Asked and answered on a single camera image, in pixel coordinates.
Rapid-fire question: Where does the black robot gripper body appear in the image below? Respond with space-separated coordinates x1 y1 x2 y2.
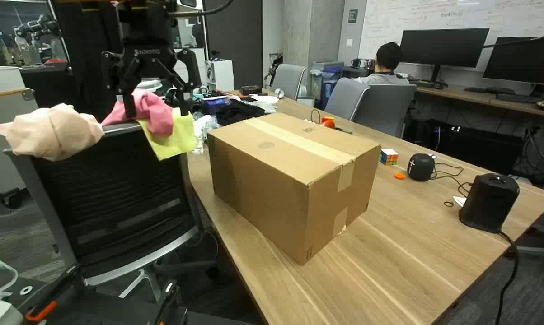
101 48 195 113

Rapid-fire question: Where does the small round black speaker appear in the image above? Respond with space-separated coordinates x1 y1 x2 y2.
407 153 436 180

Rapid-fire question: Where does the peach beige towel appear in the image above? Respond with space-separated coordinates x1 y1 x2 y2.
0 102 103 160

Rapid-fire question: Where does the black cylindrical speaker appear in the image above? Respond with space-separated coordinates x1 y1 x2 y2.
459 173 519 232

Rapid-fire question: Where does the colourful puzzle cube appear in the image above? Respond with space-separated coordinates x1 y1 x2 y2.
380 148 398 164

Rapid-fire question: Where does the black power cable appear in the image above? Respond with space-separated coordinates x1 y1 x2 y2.
492 229 521 325

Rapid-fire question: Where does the wooden side desk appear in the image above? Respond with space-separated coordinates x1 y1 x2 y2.
416 86 544 115

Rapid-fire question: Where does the person in grey shirt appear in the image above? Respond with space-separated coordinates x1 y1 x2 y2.
360 41 409 84

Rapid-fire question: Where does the left black computer monitor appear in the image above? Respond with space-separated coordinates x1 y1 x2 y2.
401 27 488 88

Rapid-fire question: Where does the yellow microfiber towel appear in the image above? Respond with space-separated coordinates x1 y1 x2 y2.
138 108 197 160

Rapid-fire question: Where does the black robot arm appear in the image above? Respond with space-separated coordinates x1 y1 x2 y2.
49 0 192 119

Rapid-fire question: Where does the grey office chair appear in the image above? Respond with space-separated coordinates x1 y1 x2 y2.
271 63 308 99
326 77 416 137

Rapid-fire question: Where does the pile of dark clutter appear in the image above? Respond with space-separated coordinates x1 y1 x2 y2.
190 95 266 126

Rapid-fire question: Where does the black computer monitor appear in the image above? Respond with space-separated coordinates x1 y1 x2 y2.
485 36 544 99
401 27 488 88

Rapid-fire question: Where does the pink towel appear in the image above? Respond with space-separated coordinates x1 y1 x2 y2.
101 88 174 137

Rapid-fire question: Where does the right black computer monitor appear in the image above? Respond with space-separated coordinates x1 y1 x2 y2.
485 36 544 99

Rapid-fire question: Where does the grey office chair near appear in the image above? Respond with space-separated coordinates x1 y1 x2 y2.
326 77 416 137

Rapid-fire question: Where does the black mesh office chair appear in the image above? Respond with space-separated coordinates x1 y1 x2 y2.
7 122 201 287

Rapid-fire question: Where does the grey office chair far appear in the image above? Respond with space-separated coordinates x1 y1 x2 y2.
271 63 308 99

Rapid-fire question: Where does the sealed brown cardboard box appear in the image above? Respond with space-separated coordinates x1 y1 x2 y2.
208 113 382 263

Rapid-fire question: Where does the orange handled tool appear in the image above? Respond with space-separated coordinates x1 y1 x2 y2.
26 299 58 323

